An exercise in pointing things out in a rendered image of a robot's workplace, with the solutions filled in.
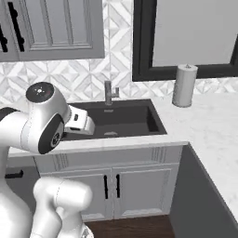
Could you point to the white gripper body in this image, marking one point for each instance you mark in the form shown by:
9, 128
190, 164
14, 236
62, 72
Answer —
81, 128

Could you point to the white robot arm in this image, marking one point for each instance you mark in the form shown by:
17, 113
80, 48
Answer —
37, 124

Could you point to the dark grey sink basin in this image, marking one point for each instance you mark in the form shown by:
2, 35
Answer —
124, 119

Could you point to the grey metal tap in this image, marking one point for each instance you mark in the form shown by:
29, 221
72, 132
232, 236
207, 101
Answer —
108, 93

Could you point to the pale grey fixed sink panel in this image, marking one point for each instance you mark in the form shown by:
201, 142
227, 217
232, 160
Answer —
124, 156

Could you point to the pale grey base cupboard door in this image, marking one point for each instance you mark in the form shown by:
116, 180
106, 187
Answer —
145, 189
93, 186

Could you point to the dark grey dishwasher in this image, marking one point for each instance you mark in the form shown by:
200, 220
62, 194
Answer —
26, 189

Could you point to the black framed window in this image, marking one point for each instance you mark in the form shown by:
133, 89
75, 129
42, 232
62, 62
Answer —
143, 40

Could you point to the white paper towel roll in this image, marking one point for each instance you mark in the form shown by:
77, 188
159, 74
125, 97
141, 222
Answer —
184, 88

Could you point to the dark grey counter side panel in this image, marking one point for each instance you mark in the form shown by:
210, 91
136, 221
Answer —
198, 198

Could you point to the grey wall cupboard door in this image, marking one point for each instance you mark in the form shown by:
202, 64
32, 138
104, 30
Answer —
6, 57
62, 28

